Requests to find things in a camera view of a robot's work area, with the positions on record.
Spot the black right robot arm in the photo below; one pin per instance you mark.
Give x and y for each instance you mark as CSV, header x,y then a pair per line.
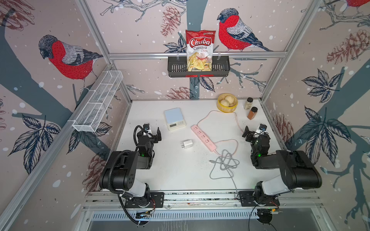
x,y
296,169

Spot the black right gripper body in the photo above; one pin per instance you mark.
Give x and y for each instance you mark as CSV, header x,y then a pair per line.
x,y
253,151

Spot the white bun in bowl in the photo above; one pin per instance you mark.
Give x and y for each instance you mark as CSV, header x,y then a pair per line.
x,y
230,99
225,103

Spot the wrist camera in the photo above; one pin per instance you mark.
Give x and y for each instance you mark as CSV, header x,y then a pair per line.
x,y
259,131
148,128

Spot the red cassava chips bag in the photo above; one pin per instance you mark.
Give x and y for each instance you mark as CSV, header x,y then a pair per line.
x,y
200,47

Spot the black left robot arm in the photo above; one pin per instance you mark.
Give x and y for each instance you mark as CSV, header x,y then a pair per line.
x,y
118,176

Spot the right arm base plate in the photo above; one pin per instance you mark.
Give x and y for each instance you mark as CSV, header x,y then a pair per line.
x,y
249,199

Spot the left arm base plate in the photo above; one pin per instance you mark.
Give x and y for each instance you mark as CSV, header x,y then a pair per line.
x,y
152,200

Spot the black wall basket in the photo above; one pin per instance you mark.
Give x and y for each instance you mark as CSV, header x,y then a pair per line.
x,y
177,68

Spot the white wire mesh shelf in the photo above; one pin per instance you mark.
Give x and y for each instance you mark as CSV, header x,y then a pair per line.
x,y
92,113

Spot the clear spice bottle black cap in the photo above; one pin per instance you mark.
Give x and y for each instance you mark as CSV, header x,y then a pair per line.
x,y
248,103

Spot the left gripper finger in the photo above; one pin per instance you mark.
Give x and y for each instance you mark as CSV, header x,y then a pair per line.
x,y
159,134
143,130

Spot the pink power strip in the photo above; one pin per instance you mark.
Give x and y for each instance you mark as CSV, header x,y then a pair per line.
x,y
203,138

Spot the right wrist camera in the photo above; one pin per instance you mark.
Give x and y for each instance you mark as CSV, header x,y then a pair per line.
x,y
259,131

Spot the aluminium front rail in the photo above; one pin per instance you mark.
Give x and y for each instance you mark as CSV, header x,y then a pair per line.
x,y
203,199

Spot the yellow bowl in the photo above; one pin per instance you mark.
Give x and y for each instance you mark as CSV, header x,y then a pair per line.
x,y
232,107

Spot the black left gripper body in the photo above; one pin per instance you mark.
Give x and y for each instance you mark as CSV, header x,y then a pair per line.
x,y
153,140

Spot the brown spice bottle black cap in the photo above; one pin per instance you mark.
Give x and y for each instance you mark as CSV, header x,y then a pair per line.
x,y
252,113

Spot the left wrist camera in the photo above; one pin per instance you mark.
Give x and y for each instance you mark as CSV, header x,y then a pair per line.
x,y
148,128

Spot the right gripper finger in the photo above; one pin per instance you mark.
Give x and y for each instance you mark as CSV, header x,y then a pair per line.
x,y
246,132
262,127

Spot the white usb charger adapter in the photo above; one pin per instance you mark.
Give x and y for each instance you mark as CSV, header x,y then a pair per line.
x,y
187,144

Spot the white blue electronic scale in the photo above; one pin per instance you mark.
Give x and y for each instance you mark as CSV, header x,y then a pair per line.
x,y
174,119

